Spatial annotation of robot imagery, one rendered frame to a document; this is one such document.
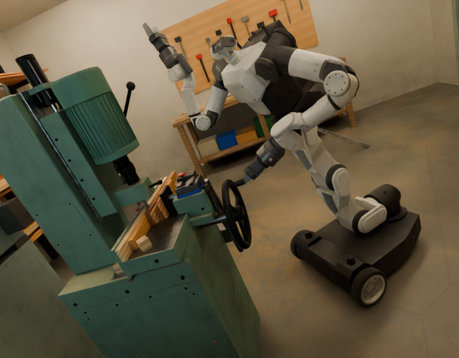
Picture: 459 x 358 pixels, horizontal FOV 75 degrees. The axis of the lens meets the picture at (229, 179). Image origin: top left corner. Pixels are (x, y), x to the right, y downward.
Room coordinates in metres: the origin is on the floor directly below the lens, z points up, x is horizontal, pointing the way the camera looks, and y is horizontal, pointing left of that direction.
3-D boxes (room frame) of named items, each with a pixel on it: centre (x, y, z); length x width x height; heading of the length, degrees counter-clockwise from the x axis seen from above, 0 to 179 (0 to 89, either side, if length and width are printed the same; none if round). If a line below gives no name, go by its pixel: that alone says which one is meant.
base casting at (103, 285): (1.19, 0.47, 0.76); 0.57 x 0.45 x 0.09; 77
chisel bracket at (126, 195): (1.17, 0.37, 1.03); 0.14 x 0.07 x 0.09; 77
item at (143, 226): (1.26, 0.33, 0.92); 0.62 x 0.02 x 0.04; 167
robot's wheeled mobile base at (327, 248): (1.47, -0.60, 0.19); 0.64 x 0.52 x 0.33; 106
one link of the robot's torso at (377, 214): (1.48, -0.63, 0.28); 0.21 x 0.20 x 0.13; 106
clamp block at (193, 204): (1.15, 0.16, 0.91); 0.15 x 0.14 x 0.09; 167
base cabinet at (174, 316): (1.19, 0.47, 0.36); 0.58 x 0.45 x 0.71; 77
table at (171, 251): (1.17, 0.24, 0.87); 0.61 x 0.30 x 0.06; 167
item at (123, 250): (1.20, 0.37, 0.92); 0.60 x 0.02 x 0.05; 167
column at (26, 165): (1.23, 0.64, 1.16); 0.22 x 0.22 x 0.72; 77
